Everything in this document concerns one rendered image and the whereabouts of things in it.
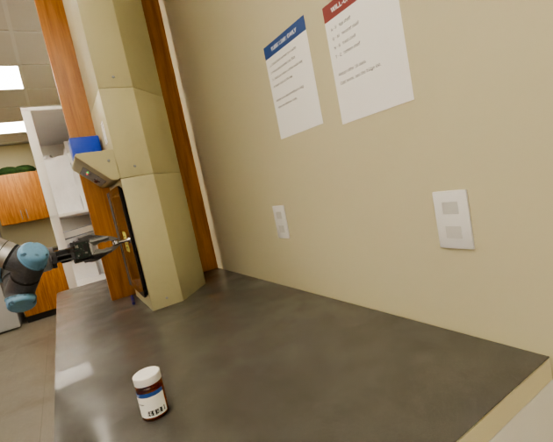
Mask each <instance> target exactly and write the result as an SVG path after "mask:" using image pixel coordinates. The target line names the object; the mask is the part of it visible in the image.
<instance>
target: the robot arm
mask: <svg viewBox="0 0 553 442"><path fill-rule="evenodd" d="M117 239H118V238H115V237H112V236H99V235H87V236H84V237H82V238H79V239H78V241H76V242H75V241H73V242H72V243H69V246H70V247H69V248H65V249H61V250H59V251H57V252H54V249H53V247H49V248H48V249H47V248H46V247H45V246H44V245H42V244H41V243H38V242H36V243H32V242H27V243H24V244H23V245H22V246H21V245H18V244H16V243H13V242H10V241H8V240H6V239H1V238H0V283H1V282H2V283H3V286H4V301H5V303H6V308H7V310H9V311H11V312H15V313H19V312H25V311H28V310H30V309H32V308H33V307H34V306H35V305H36V303H37V298H36V297H37V295H36V293H35V292H36V288H37V287H38V284H39V282H40V277H41V276H42V274H43V272H46V271H50V270H52V269H53V268H57V267H58V265H57V263H59V262H61V263H66V262H70V261H72V260H73V261H74V263H75V264H76V263H80V262H84V263H86V262H94V261H97V260H100V259H101V258H103V257H104V256H105V255H107V254H109V253H111V252H113V251H114V250H116V249H117V248H118V247H119V244H118V245H116V246H111V247H106V248H105V249H96V250H95V251H94V253H92V252H91V251H90V244H89V243H91V244H92V245H93V246H95V245H98V244H99V243H101V242H107V241H114V240H117Z"/></svg>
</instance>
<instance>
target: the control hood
mask: <svg viewBox="0 0 553 442"><path fill-rule="evenodd" d="M83 168H86V169H88V170H89V171H90V172H92V173H93V174H95V175H97V176H99V177H100V178H102V179H103V180H105V181H106V183H104V184H103V185H102V186H99V185H98V184H97V185H98V186H99V187H101V188H109V187H110V186H111V185H112V184H113V183H114V182H116V181H117V180H119V178H120V176H119V170H118V166H117V162H116V159H115V155H114V152H113V150H104V151H96V152H89V153H76V154H75V158H74V161H73V165H72V169H73V170H74V171H75V172H77V173H78V174H79V175H81V174H80V173H81V171H82V169H83ZM83 177H85V176H83ZM85 178H86V177H85ZM86 179H88V178H86ZM88 180H90V179H88ZM91 182H92V181H91ZM95 184H96V183H95Z"/></svg>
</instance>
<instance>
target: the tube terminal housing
mask: <svg viewBox="0 0 553 442"><path fill-rule="evenodd" d="M91 117H92V121H93V125H94V128H95V132H96V135H97V136H98V137H99V141H100V145H101V148H102V151H104V150H113V152H114V155H115V159H116V162H117V166H118V172H119V176H120V178H119V180H117V181H116V182H114V183H113V184H112V185H111V186H110V190H112V189H114V188H115V187H117V186H120V188H122V189H123V193H124V197H125V200H126V207H127V210H128V214H129V218H130V221H131V226H132V229H133V234H134V237H135V241H136V245H137V248H138V249H137V250H138V254H139V257H140V264H141V267H142V271H143V274H144V278H145V282H146V285H147V292H148V295H147V297H144V296H142V295H141V294H140V293H139V292H138V291H137V290H136V289H135V293H136V296H137V297H138V298H139V299H140V300H141V301H142V302H143V303H145V304H146V305H147V306H148V307H149V308H150V309H151V310H152V311H155V310H159V309H161V308H164V307H167V306H170V305H172V304H175V303H179V302H181V301H183V300H185V299H186V298H187V297H189V296H190V295H192V294H193V293H194V292H195V291H197V290H198V289H200V288H201V287H202V286H204V285H205V276H204V272H203V269H202V264H201V260H200V257H199V252H198V245H197V241H196V238H195V233H194V230H193V226H192V222H191V218H190V211H189V207H188V203H187V199H186V195H185V191H184V187H183V180H182V176H181V173H180V168H179V165H178V160H177V157H176V149H175V146H174V142H173V138H172V134H171V130H170V126H169V119H168V115H167V112H166V107H165V103H164V99H163V97H161V96H157V95H154V94H151V93H148V92H146V91H143V90H140V89H136V88H133V87H131V88H108V89H98V91H97V96H96V99H95V102H94V105H93V108H92V112H91ZM102 119H103V123H104V129H105V133H106V137H107V141H108V144H107V145H106V144H105V141H104V135H103V131H102V127H101V122H102Z"/></svg>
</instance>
